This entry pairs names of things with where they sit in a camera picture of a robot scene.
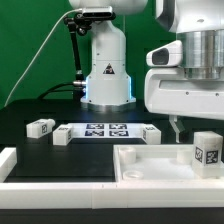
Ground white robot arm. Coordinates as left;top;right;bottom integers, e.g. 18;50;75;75
68;0;224;132

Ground white U-shaped obstacle fence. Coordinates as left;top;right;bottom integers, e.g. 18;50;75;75
0;148;224;209

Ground white square table top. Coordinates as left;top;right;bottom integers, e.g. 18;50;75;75
113;144;224;182

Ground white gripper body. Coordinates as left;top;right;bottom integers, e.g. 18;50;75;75
144;68;224;120

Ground white fiducial marker base plate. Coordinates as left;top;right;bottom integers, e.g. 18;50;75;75
70;123;143;139

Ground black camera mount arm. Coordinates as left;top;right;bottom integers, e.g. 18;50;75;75
63;16;84;82

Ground grey camera on mount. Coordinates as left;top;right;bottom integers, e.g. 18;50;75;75
82;6;115;20

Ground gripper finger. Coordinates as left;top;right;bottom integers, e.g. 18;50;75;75
169;115;185;143

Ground white camera cable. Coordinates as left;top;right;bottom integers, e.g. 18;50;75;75
3;8;84;108

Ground black base cables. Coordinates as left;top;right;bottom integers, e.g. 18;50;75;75
37;82;84;101

